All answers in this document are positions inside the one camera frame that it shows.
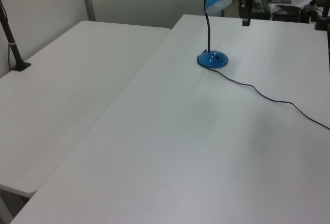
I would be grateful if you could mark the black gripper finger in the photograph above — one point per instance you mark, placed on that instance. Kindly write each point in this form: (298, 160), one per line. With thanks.
(246, 18)
(240, 9)

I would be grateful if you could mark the blue gooseneck desk lamp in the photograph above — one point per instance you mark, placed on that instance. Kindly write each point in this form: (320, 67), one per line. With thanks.
(212, 58)

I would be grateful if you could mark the black equipment box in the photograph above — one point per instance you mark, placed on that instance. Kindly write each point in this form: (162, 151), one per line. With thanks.
(286, 13)

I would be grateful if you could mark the white paper sheet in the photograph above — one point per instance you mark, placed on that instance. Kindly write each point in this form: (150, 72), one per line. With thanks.
(299, 3)

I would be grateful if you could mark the black clamp stand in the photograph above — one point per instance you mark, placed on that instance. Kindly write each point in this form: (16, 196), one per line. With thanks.
(323, 15)

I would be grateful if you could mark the black camera stand pole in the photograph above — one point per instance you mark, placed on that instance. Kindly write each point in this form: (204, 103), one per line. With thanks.
(13, 48)

